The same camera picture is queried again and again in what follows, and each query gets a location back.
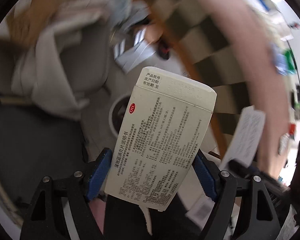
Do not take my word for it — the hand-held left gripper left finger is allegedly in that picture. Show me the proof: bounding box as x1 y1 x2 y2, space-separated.
20 147 113 240

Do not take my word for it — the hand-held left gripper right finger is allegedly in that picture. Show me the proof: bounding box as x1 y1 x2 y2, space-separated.
191 149 282 240

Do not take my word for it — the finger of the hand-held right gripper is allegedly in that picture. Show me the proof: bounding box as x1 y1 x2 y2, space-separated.
228 160 292 195

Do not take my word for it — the white printed paper leaflet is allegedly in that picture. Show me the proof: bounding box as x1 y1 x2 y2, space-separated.
219 105 266 172

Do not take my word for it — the white printed medicine box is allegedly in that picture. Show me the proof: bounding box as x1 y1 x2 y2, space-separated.
104 66 217 212

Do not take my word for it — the person's right forearm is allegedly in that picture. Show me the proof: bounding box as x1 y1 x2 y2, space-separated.
182 0 294 180

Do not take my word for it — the white round bin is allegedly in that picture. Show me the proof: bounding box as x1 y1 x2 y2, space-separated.
108 94 134 136

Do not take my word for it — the white crumpled cloth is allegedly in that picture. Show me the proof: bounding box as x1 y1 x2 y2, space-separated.
14 15 95 120

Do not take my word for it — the checkered cloth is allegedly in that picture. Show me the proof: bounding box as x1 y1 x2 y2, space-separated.
152 0 243 115

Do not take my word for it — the brown cardboard box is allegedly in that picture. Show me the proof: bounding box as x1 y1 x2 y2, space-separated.
7 0 56 52

